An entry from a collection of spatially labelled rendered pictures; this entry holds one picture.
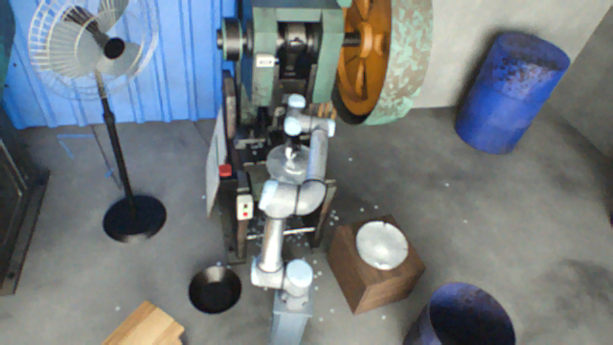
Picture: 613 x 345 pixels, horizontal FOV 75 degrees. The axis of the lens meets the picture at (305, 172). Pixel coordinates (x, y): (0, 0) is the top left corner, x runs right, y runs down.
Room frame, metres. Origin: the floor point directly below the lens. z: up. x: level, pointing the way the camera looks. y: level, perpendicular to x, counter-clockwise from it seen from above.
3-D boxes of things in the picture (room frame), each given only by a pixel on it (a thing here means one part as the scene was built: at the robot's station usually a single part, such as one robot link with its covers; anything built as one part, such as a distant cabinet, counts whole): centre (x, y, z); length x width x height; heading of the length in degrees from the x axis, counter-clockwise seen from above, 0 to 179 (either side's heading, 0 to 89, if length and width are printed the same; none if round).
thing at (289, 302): (0.95, -0.06, 0.50); 0.15 x 0.15 x 0.10
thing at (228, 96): (1.75, 0.48, 0.45); 0.92 x 0.12 x 0.90; 22
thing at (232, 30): (1.64, 0.41, 1.31); 0.22 x 0.12 x 0.22; 22
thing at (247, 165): (1.72, 0.18, 0.67); 0.45 x 0.30 x 0.06; 112
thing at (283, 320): (0.95, -0.06, 0.23); 0.19 x 0.19 x 0.45; 5
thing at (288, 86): (1.68, 0.16, 1.04); 0.17 x 0.15 x 0.30; 22
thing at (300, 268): (0.95, -0.05, 0.62); 0.13 x 0.12 x 0.14; 92
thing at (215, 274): (1.10, 0.38, 0.04); 0.30 x 0.30 x 0.07
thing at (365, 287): (1.40, -0.50, 0.18); 0.40 x 0.38 x 0.35; 29
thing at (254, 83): (1.85, 0.23, 0.83); 0.79 x 0.43 x 1.34; 22
